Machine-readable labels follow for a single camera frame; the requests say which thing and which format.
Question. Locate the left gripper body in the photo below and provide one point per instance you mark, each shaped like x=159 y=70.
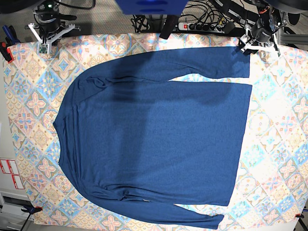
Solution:
x=263 y=29

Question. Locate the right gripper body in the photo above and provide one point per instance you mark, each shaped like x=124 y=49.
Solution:
x=50 y=20

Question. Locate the blue long-sleeve T-shirt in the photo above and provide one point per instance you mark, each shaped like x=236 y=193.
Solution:
x=146 y=134

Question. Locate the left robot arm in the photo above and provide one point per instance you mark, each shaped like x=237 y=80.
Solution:
x=287 y=12

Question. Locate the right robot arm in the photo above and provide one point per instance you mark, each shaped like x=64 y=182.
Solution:
x=13 y=6

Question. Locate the blue clamp upper left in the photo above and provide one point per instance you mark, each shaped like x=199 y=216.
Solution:
x=11 y=36

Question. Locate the blue clamp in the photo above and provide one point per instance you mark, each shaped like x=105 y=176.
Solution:
x=11 y=36
x=31 y=210

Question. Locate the red black clamp left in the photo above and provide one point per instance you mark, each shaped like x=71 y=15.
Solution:
x=6 y=52

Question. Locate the white power strip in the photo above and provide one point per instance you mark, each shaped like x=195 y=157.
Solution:
x=200 y=27

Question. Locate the patterned tile tablecloth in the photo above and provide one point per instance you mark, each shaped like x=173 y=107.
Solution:
x=272 y=181

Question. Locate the red white label stickers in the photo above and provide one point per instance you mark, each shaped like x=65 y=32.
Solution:
x=9 y=175

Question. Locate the orange clamp lower right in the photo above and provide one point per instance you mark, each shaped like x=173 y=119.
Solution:
x=301 y=216

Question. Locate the blue clamp lower left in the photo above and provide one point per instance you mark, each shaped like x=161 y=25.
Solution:
x=31 y=210

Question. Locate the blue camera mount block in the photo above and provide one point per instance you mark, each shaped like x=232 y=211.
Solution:
x=169 y=7

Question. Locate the dark red black post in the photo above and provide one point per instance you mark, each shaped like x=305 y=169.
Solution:
x=169 y=25

